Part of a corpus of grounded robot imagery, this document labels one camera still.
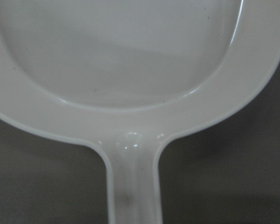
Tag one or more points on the beige plastic dustpan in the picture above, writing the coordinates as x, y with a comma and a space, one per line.
127, 77

